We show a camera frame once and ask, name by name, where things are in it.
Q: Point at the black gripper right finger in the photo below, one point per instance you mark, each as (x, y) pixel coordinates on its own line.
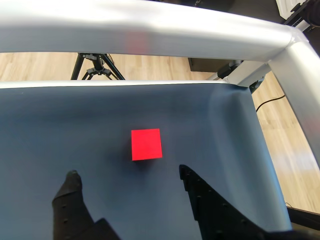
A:
(215, 217)

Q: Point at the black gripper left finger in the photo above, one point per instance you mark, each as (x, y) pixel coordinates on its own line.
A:
(67, 207)

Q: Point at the red cube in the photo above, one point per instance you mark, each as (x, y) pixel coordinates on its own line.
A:
(146, 145)

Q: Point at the dark blue table mat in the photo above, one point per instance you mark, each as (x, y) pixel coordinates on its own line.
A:
(75, 125)

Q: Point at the black tripod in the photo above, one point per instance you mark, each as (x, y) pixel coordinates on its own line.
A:
(96, 67)

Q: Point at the black rectangular base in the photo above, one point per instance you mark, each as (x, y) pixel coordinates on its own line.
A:
(205, 65)

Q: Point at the silver metal frame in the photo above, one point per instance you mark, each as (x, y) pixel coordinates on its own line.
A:
(150, 32)

